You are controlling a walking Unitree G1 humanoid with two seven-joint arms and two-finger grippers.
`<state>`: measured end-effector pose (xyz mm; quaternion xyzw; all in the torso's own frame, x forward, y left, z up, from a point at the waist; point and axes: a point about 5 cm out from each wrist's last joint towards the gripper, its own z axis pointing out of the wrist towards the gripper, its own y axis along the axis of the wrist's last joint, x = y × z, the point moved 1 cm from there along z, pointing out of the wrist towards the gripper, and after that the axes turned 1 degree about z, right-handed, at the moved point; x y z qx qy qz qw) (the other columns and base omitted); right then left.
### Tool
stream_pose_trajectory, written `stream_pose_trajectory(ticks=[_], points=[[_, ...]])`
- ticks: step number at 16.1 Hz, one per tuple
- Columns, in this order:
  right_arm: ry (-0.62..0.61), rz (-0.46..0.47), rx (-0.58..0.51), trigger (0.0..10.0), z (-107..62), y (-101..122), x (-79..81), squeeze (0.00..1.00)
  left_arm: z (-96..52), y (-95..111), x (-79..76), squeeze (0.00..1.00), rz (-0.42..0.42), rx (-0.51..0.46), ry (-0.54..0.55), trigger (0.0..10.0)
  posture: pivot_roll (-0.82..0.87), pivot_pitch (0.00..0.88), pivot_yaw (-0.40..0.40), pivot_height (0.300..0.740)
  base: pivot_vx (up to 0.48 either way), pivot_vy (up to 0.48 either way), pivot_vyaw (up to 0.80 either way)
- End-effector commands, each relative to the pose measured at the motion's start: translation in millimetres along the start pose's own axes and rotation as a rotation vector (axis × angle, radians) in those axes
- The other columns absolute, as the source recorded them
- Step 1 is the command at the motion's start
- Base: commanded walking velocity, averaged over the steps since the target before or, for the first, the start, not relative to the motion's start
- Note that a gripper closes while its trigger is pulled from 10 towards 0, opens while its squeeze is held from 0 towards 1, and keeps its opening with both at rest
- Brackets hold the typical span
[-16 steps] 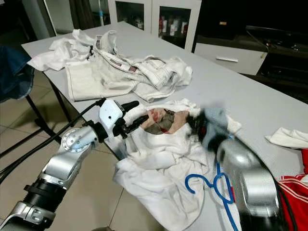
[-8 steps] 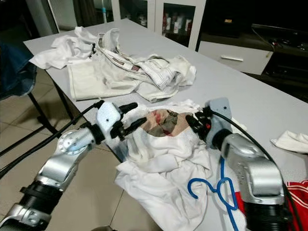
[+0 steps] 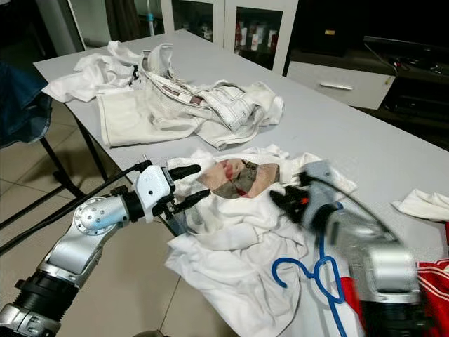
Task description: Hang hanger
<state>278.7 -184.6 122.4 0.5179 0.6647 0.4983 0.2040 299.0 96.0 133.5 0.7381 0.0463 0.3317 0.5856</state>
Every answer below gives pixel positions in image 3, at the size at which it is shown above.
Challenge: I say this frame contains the white printed sweatshirt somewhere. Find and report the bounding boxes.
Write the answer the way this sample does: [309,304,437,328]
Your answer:
[164,143,359,337]

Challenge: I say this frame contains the black clothes rack stand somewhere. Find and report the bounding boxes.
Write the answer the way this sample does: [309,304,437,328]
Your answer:
[0,136,93,254]

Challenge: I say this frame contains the white crumpled shirt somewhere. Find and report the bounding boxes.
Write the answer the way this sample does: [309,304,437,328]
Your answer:
[391,187,449,225]

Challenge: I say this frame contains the white hooded jacket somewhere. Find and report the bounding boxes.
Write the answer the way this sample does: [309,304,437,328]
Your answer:
[41,40,149,104]

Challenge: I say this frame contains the white glass-door cabinet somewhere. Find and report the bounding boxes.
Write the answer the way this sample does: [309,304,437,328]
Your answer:
[159,0,300,75]

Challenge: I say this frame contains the white drawer front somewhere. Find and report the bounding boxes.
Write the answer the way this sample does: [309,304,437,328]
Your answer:
[286,59,398,112]

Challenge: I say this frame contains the grey curtain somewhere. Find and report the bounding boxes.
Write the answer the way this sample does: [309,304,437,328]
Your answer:
[108,0,149,44]

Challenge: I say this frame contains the dark television stand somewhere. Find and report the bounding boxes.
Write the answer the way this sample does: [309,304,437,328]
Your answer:
[283,0,449,135]

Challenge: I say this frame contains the red white-striped garment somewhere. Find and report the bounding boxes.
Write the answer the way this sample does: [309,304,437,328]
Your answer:
[340,258,449,337]

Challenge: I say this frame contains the blue denim skirt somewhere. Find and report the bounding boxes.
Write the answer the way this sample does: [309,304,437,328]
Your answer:
[0,59,54,149]

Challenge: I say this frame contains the black speaker with gold badge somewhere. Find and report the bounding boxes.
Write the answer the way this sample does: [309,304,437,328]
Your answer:
[294,0,366,61]

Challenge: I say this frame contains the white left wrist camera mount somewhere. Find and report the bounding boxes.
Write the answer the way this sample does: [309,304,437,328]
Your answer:
[136,164,177,216]

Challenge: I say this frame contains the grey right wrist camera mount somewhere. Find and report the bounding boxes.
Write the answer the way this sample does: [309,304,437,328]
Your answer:
[301,159,342,237]

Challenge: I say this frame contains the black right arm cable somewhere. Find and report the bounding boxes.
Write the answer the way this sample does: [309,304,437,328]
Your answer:
[308,171,412,247]

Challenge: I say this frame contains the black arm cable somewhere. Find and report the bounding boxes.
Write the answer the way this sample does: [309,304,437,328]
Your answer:
[308,171,412,247]
[0,159,156,254]

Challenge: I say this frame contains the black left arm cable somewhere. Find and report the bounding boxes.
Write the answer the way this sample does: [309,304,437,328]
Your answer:
[0,159,156,254]

